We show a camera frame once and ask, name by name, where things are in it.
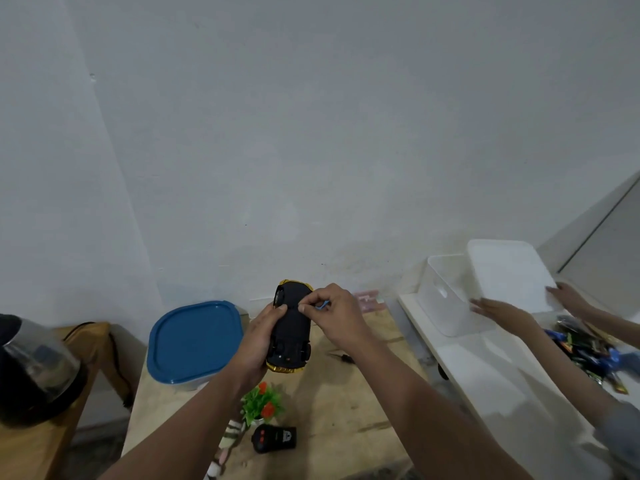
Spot person's left hand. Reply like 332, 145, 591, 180
232, 303, 289, 391

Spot person's right hand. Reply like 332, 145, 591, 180
298, 283, 374, 350

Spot yellow and black toy car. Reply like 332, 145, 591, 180
264, 280, 315, 374

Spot person's left forearm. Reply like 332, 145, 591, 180
98, 369, 252, 480

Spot person's right forearm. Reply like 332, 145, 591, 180
349, 331, 533, 480

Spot another person's forearm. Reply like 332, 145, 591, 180
585, 305, 640, 350
525, 322, 640, 470

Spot pink plastic packet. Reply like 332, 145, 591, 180
352, 291, 386, 313

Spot clear container with blue lid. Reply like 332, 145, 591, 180
146, 301, 245, 393

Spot small artificial potted plant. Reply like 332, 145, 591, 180
240, 381, 285, 427

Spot black remote controller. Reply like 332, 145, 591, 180
251, 424, 298, 455

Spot white plastic storage bin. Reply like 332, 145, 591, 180
416, 254, 497, 338

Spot striped cloth strip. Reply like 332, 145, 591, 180
204, 420, 246, 478

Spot white plastic bin lid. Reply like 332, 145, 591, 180
466, 239, 565, 316

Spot black electric kettle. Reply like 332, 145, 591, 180
0, 314, 90, 429

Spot wooden side table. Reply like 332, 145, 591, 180
0, 322, 134, 480

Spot pile of colourful packets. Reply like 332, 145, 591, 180
544, 315, 632, 396

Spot black power cable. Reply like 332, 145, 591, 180
62, 322, 135, 409

